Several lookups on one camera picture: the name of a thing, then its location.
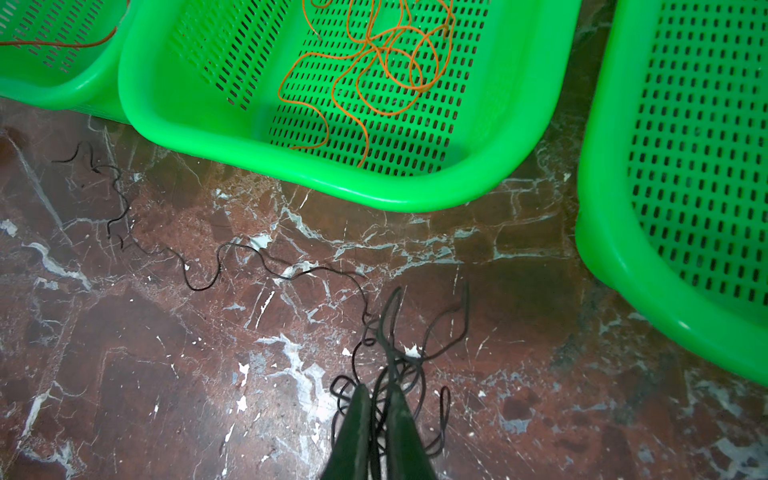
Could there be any left green plastic basket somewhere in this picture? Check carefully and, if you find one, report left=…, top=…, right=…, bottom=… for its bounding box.
left=1, top=0, right=142, bottom=123

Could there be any orange cable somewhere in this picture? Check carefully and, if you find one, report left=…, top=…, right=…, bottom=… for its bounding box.
left=277, top=0, right=458, bottom=169

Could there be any middle green plastic basket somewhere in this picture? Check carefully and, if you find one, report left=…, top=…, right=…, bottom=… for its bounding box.
left=118, top=1, right=581, bottom=213

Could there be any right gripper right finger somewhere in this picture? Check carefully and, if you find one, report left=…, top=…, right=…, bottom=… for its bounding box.
left=385, top=385, right=437, bottom=480

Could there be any green plastic basket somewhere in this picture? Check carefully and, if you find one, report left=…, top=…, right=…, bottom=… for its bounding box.
left=575, top=1, right=767, bottom=384
left=118, top=1, right=581, bottom=213
left=1, top=0, right=142, bottom=123

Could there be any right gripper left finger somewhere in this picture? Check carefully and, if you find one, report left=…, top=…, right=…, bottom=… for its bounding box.
left=321, top=384, right=372, bottom=480

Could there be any red cable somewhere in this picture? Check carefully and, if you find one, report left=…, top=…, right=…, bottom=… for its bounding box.
left=0, top=0, right=133, bottom=50

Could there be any right green plastic basket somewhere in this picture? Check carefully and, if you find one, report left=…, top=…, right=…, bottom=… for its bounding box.
left=575, top=1, right=767, bottom=384

